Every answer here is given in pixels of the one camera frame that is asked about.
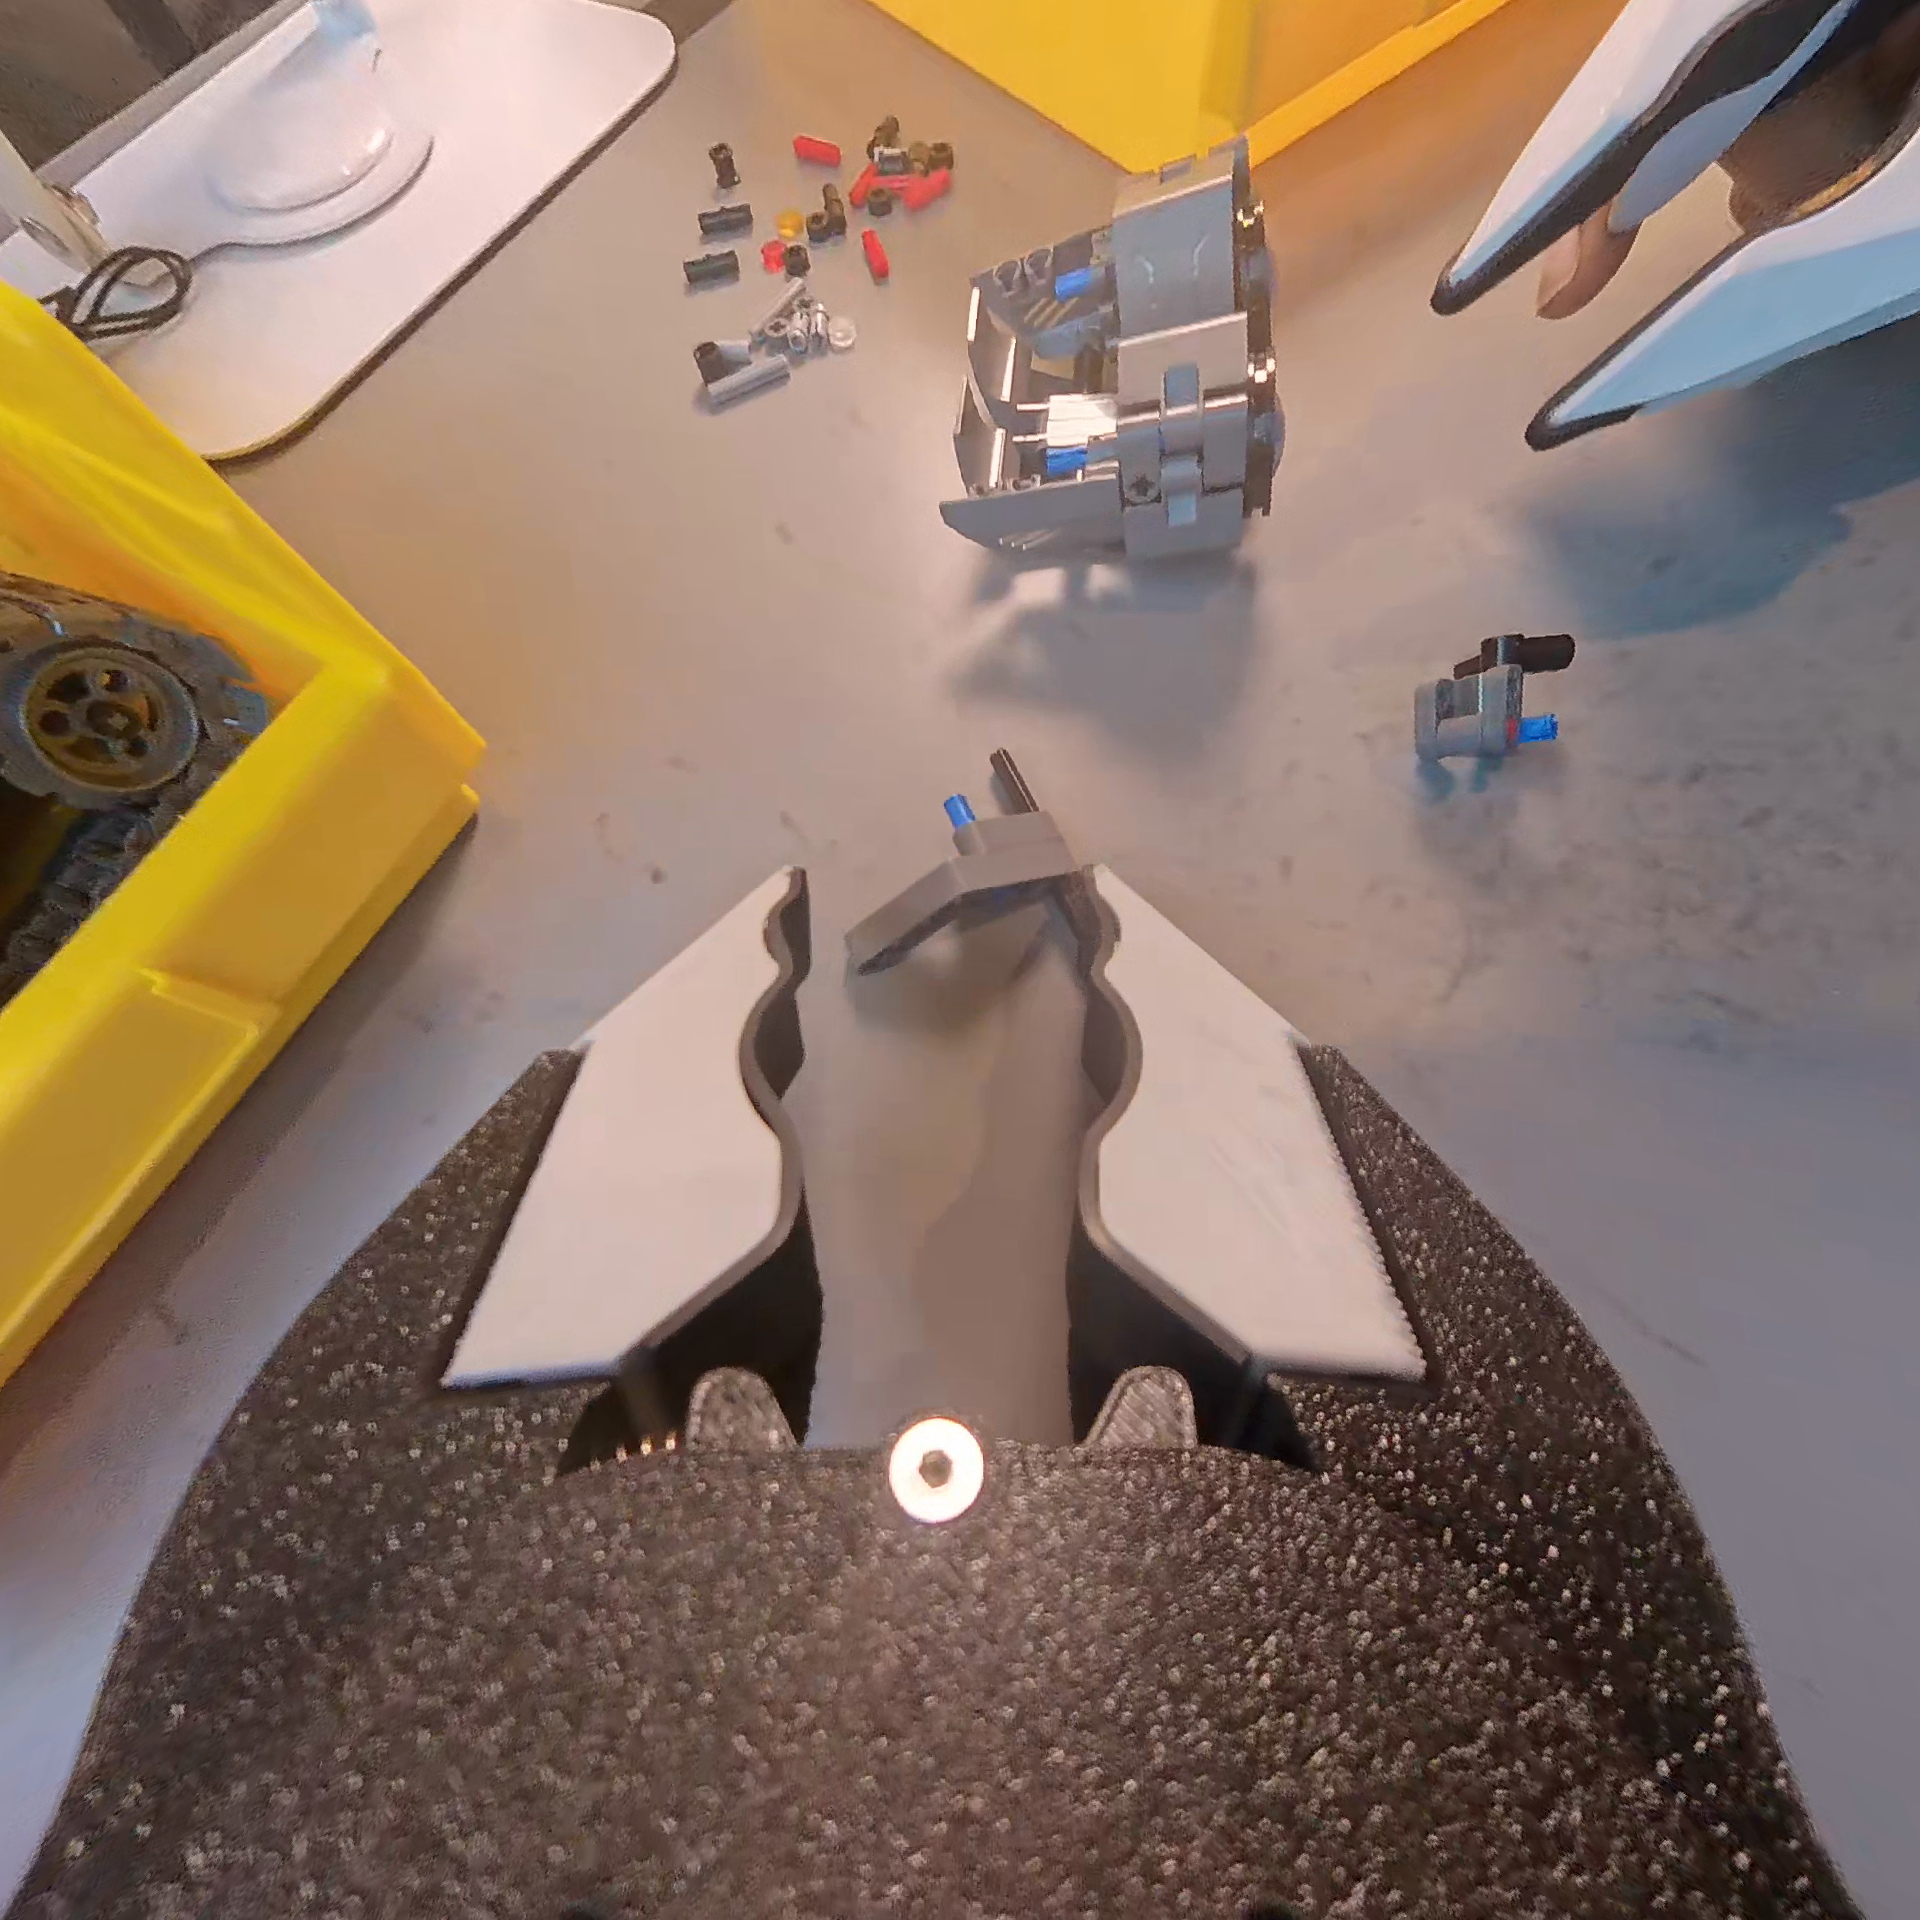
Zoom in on white rounded board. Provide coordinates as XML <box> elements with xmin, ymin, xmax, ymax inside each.
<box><xmin>0</xmin><ymin>0</ymin><xmax>677</xmax><ymax>459</ymax></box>

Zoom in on grey desk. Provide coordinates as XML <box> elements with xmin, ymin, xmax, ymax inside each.
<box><xmin>0</xmin><ymin>0</ymin><xmax>1920</xmax><ymax>1892</ymax></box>

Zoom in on scattered small building pieces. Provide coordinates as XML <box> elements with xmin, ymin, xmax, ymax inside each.
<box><xmin>682</xmin><ymin>113</ymin><xmax>963</xmax><ymax>409</ymax></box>

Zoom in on black connector with blue pins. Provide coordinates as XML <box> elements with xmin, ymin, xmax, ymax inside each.
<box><xmin>1452</xmin><ymin>632</ymin><xmax>1580</xmax><ymax>752</ymax></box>

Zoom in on grey beam with black axle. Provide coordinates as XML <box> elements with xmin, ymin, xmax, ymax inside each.
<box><xmin>844</xmin><ymin>750</ymin><xmax>1099</xmax><ymax>982</ymax></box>

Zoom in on grey twin engine toy assembly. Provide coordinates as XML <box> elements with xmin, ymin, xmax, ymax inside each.
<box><xmin>940</xmin><ymin>135</ymin><xmax>1285</xmax><ymax>564</ymax></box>

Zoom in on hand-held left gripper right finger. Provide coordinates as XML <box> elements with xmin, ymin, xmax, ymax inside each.
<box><xmin>1073</xmin><ymin>862</ymin><xmax>1426</xmax><ymax>1384</ymax></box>

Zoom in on black cable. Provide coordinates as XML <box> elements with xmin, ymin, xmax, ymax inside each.
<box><xmin>37</xmin><ymin>244</ymin><xmax>201</xmax><ymax>353</ymax></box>

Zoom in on grey angular connector piece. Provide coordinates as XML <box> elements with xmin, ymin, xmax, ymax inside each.
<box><xmin>1414</xmin><ymin>668</ymin><xmax>1527</xmax><ymax>770</ymax></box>

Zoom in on clear round stand base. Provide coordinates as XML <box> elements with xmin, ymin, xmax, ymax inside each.
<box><xmin>201</xmin><ymin>0</ymin><xmax>436</xmax><ymax>212</ymax></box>

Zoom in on large yellow storage bin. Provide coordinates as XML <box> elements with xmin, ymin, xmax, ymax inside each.
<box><xmin>866</xmin><ymin>0</ymin><xmax>1517</xmax><ymax>174</ymax></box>

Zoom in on person's right hand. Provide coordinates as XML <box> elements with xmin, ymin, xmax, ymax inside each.
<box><xmin>1534</xmin><ymin>83</ymin><xmax>1906</xmax><ymax>320</ymax></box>

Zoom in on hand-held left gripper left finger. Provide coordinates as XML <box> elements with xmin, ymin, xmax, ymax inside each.
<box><xmin>442</xmin><ymin>866</ymin><xmax>812</xmax><ymax>1390</ymax></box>

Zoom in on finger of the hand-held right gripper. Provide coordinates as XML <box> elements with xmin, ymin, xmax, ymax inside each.
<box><xmin>1527</xmin><ymin>163</ymin><xmax>1920</xmax><ymax>454</ymax></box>
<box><xmin>1431</xmin><ymin>0</ymin><xmax>1802</xmax><ymax>318</ymax></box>

